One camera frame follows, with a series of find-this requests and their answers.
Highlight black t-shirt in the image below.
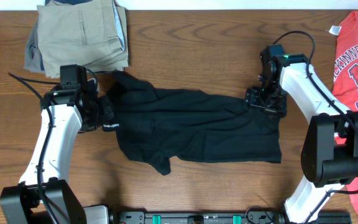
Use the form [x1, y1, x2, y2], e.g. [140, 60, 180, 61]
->
[103, 72, 282, 175]

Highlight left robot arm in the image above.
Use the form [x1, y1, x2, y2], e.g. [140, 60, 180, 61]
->
[0, 90, 114, 223]

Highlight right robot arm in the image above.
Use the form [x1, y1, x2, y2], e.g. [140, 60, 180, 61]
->
[246, 53, 358, 223]

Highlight folded khaki trousers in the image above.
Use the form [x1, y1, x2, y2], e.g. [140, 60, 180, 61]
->
[36, 0, 130, 79]

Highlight folded grey garment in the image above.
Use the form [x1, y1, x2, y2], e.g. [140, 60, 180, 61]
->
[23, 0, 113, 75]

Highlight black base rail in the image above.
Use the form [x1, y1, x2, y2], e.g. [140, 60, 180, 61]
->
[113, 210, 352, 224]

